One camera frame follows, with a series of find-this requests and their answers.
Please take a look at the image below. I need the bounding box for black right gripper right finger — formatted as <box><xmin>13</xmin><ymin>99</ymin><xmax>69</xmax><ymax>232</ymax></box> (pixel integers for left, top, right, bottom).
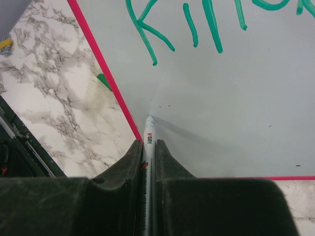
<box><xmin>153</xmin><ymin>140</ymin><xmax>298</xmax><ymax>236</ymax></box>

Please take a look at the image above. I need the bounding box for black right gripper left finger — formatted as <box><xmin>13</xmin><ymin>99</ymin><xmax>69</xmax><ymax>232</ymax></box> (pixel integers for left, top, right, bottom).
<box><xmin>0</xmin><ymin>140</ymin><xmax>142</xmax><ymax>236</ymax></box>

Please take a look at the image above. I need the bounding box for green capped whiteboard marker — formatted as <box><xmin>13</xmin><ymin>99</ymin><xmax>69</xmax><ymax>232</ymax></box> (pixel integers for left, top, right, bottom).
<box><xmin>139</xmin><ymin>116</ymin><xmax>156</xmax><ymax>236</ymax></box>

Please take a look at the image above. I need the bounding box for pink framed whiteboard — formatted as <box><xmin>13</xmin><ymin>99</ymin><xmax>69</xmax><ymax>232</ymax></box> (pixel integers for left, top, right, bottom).
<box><xmin>69</xmin><ymin>0</ymin><xmax>315</xmax><ymax>180</ymax></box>

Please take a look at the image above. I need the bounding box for yellow small object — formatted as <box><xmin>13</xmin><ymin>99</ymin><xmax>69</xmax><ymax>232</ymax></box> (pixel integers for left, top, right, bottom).
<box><xmin>0</xmin><ymin>38</ymin><xmax>12</xmax><ymax>56</ymax></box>

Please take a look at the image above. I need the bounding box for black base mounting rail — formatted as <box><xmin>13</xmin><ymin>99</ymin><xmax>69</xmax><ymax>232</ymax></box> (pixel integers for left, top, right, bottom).
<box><xmin>0</xmin><ymin>98</ymin><xmax>66</xmax><ymax>177</ymax></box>

